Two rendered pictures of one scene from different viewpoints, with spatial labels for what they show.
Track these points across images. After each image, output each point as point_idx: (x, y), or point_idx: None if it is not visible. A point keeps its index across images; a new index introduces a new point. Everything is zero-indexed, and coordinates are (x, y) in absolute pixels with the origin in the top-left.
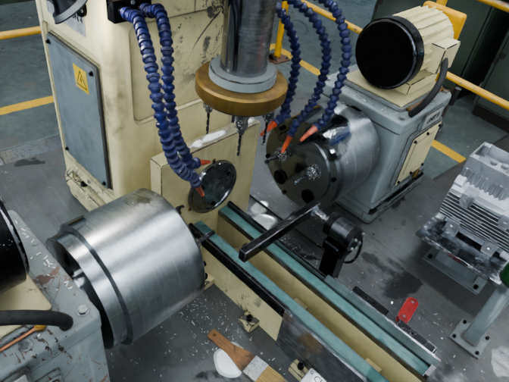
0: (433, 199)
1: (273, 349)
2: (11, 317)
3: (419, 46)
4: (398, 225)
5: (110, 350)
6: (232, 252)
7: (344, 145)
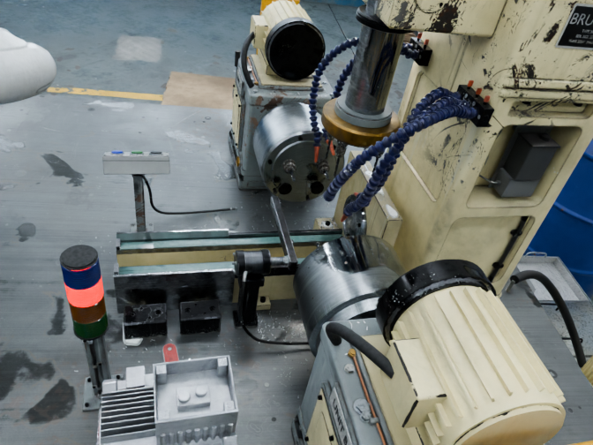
0: None
1: None
2: (243, 44)
3: (397, 286)
4: None
5: (283, 201)
6: (299, 239)
7: (325, 259)
